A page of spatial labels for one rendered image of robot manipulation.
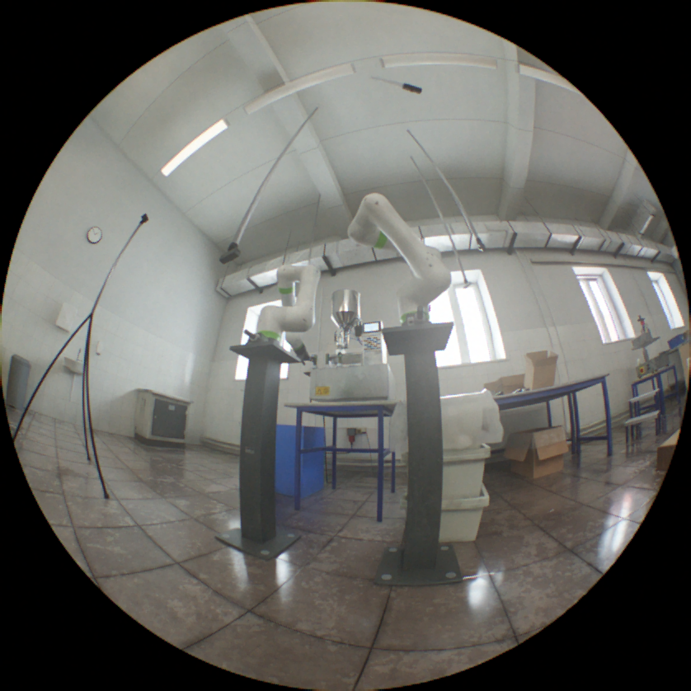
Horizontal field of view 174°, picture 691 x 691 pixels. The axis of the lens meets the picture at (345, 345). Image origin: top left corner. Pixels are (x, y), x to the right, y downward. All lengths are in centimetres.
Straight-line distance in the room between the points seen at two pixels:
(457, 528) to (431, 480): 41
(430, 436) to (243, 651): 83
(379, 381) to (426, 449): 85
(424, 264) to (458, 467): 84
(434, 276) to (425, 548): 97
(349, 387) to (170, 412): 298
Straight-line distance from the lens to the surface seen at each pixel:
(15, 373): 374
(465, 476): 107
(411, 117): 410
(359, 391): 156
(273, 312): 114
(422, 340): 85
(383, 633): 73
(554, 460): 235
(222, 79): 433
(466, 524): 115
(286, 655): 68
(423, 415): 79
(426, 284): 86
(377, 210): 97
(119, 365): 425
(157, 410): 376
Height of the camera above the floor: 57
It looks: 22 degrees up
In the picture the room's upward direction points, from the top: 1 degrees clockwise
